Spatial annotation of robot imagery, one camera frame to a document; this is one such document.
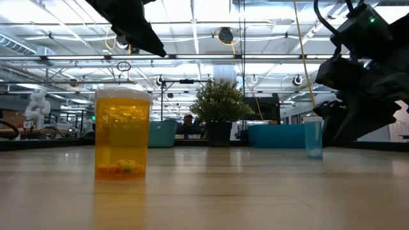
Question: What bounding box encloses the black aluminium table frame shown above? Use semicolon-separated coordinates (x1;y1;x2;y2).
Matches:
0;139;409;153

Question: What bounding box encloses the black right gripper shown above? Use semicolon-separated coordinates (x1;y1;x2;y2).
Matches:
313;13;409;147

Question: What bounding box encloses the person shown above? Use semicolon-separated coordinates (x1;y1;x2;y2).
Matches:
175;113;206;140

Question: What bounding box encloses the white round duct column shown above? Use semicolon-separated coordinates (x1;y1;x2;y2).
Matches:
212;64;238;86

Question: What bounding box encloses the black pole stand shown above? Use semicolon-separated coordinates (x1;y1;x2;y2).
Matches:
155;78;209;123

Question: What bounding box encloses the blue plastic bin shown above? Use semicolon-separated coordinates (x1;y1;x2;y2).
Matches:
247;123;307;150

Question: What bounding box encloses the artificial plant in black pot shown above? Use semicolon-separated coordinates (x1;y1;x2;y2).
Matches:
189;79;255;148

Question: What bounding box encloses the teal plastic bin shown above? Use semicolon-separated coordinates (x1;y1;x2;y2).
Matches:
147;119;179;149

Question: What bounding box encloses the long yellow cable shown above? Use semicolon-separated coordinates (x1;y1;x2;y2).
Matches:
293;0;317;109

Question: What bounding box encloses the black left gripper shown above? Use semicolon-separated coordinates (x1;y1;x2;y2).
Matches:
84;0;167;59

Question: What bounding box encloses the large orange pill bottle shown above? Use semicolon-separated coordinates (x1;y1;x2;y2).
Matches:
93;86;154;181

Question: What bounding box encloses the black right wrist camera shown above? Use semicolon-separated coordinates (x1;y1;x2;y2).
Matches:
330;2;394;61

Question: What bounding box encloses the black ceiling cable reel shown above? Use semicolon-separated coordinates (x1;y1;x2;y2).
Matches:
115;33;141;55
217;26;235;45

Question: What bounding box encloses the small blue pill bottle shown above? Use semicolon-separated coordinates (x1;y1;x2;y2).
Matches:
302;116;325;160

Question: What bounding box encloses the black curved cable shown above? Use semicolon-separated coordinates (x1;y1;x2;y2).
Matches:
0;119;20;141

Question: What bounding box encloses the black hanging cable ring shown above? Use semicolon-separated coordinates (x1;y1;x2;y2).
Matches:
116;60;132;73

